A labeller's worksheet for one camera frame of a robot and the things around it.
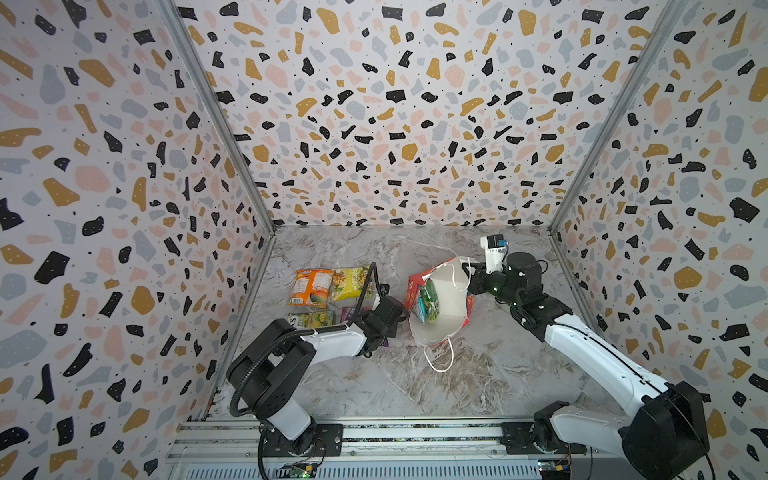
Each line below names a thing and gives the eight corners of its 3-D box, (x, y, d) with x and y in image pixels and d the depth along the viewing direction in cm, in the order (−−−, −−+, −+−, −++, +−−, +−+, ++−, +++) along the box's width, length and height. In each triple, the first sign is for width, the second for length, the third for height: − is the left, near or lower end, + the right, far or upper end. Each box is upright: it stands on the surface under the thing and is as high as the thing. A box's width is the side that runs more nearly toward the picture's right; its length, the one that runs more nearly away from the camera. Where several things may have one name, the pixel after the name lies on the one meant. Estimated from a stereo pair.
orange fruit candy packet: (289, 307, 100) (286, 302, 97) (298, 274, 109) (296, 269, 106) (327, 307, 100) (326, 302, 98) (333, 275, 109) (332, 269, 106)
